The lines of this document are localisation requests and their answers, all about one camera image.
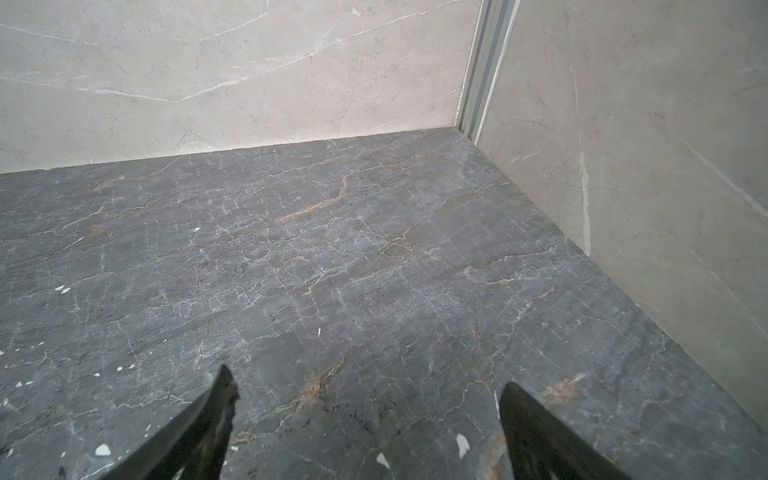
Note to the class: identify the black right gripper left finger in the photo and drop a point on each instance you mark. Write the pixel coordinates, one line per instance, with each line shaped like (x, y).
(194, 444)

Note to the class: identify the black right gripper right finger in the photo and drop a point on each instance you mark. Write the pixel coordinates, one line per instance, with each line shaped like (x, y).
(541, 446)

